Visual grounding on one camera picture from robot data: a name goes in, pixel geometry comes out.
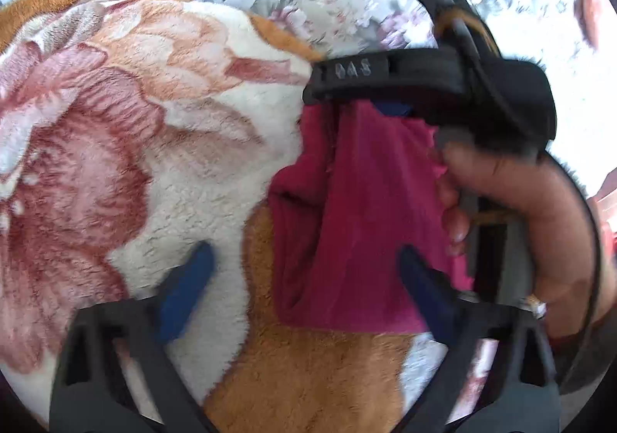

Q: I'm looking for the person's right forearm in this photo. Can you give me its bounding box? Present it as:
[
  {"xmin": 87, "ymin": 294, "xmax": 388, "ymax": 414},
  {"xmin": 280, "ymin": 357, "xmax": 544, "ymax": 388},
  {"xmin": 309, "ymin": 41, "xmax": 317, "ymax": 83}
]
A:
[{"xmin": 550, "ymin": 312, "xmax": 617, "ymax": 396}]

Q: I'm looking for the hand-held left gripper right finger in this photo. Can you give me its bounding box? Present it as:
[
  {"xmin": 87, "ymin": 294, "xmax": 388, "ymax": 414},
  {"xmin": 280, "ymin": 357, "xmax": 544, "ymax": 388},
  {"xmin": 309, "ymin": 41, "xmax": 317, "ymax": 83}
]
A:
[{"xmin": 396, "ymin": 244, "xmax": 562, "ymax": 433}]

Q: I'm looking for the floral fleece blanket orange border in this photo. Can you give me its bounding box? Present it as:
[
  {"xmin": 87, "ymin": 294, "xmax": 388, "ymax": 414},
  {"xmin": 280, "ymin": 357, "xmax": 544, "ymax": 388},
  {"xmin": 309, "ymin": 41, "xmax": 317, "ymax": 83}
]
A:
[{"xmin": 0, "ymin": 0, "xmax": 483, "ymax": 433}]

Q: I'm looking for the reddish brown object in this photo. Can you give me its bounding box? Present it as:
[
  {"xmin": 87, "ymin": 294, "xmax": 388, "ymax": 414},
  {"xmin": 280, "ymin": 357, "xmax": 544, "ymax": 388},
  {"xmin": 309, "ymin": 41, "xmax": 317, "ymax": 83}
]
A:
[{"xmin": 575, "ymin": 0, "xmax": 602, "ymax": 49}]

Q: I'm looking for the person's right hand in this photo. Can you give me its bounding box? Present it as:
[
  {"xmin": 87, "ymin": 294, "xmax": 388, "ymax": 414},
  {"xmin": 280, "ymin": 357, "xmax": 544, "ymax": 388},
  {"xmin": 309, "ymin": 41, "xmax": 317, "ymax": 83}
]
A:
[{"xmin": 436, "ymin": 144, "xmax": 604, "ymax": 348}]

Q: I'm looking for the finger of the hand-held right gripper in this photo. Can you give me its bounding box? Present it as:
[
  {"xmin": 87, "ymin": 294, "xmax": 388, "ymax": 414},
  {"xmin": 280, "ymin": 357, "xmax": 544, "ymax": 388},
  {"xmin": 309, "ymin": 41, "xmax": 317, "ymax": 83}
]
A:
[{"xmin": 303, "ymin": 49, "xmax": 459, "ymax": 119}]

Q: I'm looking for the red sweater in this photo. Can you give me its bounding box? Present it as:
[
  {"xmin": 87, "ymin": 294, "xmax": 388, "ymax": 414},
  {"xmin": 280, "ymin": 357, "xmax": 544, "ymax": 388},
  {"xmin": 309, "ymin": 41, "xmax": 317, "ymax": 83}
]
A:
[{"xmin": 267, "ymin": 100, "xmax": 477, "ymax": 335}]

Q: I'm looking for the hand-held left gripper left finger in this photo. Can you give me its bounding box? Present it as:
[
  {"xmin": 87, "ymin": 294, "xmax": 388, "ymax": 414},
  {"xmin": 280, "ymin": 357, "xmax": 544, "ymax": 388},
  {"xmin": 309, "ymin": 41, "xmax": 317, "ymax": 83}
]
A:
[{"xmin": 48, "ymin": 241, "xmax": 223, "ymax": 433}]

